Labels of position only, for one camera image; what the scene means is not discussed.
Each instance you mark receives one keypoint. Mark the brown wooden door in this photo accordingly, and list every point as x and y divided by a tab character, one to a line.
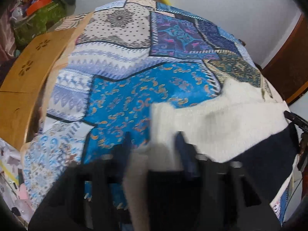
287	71

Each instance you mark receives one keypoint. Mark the wooden lap desk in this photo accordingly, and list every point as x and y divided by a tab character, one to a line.
23	83

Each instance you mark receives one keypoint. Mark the black white striped sweater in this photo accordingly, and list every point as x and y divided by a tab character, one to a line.
224	127

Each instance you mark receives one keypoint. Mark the floor clutter papers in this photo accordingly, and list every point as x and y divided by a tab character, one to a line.
13	189

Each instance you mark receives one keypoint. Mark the green laundry basket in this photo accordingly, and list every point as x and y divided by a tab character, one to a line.
38	23

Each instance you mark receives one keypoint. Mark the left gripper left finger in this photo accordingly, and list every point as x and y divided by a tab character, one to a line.
81	198

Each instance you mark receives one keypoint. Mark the blue patchwork bed quilt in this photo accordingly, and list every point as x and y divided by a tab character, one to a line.
131	55

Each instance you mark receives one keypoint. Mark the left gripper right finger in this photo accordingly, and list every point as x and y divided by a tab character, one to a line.
228	199

